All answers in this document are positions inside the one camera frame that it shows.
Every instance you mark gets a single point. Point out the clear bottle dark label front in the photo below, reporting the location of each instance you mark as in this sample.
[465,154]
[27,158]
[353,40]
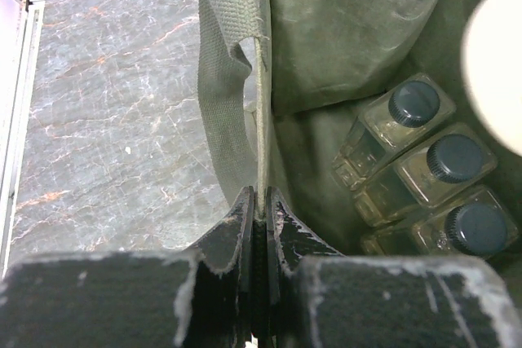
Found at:
[475,222]

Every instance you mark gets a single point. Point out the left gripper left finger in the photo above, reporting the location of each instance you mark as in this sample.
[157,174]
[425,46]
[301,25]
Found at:
[196,297]

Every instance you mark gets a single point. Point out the aluminium frame rail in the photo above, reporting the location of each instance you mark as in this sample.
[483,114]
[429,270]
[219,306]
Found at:
[21,28]

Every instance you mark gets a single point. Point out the clear bottle dark label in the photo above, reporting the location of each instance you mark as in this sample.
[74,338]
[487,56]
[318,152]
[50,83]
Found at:
[426,176]
[475,222]

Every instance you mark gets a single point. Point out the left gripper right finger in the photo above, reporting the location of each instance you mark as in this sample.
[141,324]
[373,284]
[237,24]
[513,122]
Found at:
[318,297]

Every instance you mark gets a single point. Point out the cream round jar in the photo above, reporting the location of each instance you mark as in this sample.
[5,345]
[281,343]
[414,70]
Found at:
[491,69]

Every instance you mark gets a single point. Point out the clear bottle yellow label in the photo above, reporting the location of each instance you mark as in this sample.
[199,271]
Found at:
[389,126]

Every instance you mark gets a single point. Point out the olive green canvas bag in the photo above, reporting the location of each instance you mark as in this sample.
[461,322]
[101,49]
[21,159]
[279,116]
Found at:
[280,83]

